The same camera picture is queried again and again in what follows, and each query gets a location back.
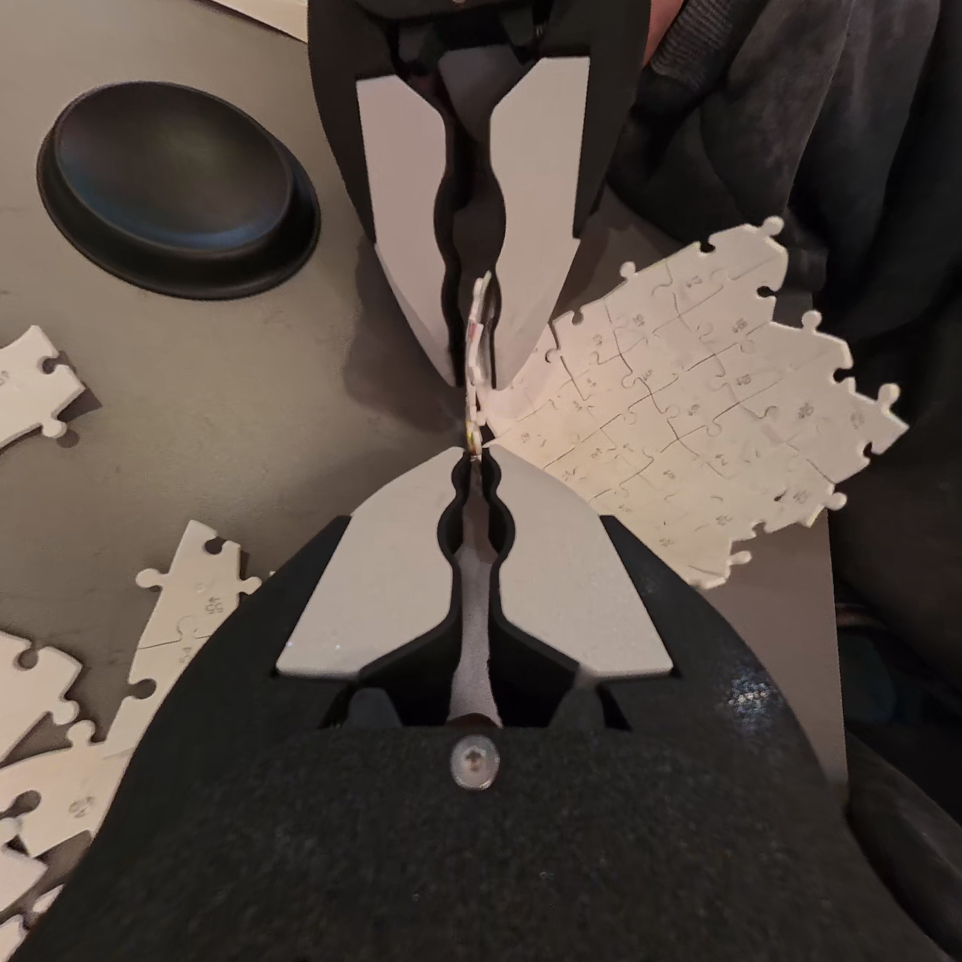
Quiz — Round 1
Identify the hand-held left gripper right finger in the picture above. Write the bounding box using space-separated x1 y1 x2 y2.
481 445 673 677

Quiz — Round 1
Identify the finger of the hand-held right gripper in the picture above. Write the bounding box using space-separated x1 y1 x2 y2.
355 74 463 388
487 56 592 392

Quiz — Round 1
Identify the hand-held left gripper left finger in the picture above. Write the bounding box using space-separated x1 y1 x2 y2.
277 447 464 681

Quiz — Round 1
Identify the group of white puzzle pieces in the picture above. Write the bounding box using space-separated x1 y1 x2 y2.
0 325 264 944

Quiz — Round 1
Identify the printed sticker sheet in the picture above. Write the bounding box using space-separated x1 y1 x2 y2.
210 0 313 39

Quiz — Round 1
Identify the partly built colourful puzzle ball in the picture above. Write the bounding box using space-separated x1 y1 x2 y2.
462 216 910 591

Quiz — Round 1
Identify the black round puzzle stand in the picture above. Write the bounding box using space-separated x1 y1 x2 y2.
36 83 323 300

